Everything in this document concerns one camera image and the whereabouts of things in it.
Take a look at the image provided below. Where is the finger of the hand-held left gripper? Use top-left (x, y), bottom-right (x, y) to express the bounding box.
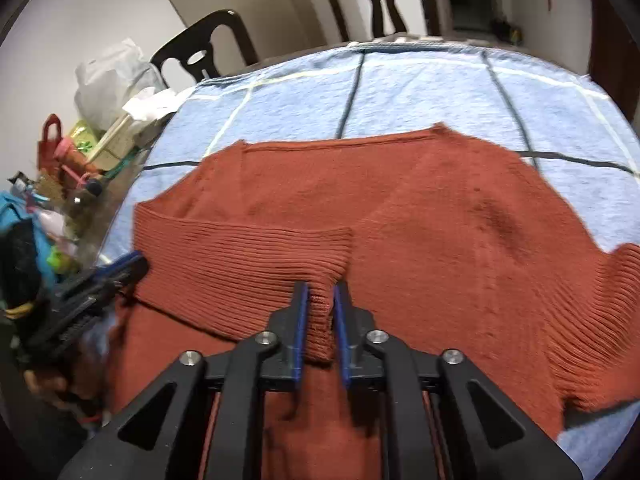
top-left (54, 251), bottom-right (151, 307)

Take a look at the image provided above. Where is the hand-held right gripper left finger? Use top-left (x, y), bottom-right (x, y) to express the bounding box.
top-left (57, 281), bottom-right (311, 480)

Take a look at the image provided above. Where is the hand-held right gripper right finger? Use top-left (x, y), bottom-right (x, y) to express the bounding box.
top-left (332, 281), bottom-right (584, 480)

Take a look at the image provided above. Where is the rust red knit sweater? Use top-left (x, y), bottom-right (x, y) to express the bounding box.
top-left (107, 122), bottom-right (640, 480)

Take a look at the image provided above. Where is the person's left hand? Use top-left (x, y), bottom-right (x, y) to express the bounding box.
top-left (24, 367), bottom-right (103, 413)

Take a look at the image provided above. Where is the blue cloth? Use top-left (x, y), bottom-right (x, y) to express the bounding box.
top-left (0, 190), bottom-right (53, 276)

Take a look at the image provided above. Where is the beige cardboard box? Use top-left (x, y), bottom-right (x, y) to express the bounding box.
top-left (86, 112), bottom-right (151, 173)

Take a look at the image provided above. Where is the pink bottle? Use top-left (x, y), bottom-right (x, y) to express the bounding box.
top-left (54, 137), bottom-right (86, 177)

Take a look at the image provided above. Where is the green box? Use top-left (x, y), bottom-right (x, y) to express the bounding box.
top-left (67, 120), bottom-right (101, 158)

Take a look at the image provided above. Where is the red gift bag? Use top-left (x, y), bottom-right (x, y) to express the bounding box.
top-left (37, 114), bottom-right (65, 173)

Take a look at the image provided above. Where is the white crumpled paper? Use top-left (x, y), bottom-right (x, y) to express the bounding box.
top-left (121, 87), bottom-right (181, 123)

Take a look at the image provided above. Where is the white plastic bag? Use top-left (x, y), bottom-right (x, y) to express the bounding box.
top-left (75, 37), bottom-right (166, 131)

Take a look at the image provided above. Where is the blue checked blanket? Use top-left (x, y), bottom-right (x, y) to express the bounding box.
top-left (97, 40), bottom-right (640, 480)

